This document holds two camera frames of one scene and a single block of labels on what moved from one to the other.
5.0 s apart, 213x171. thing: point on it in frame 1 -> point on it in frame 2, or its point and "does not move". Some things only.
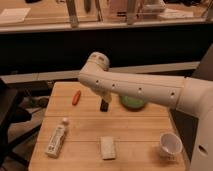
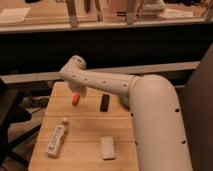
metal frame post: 72,13 does not move
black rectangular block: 104,106 does not move
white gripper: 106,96 -> 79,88
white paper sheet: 14,14 does not move
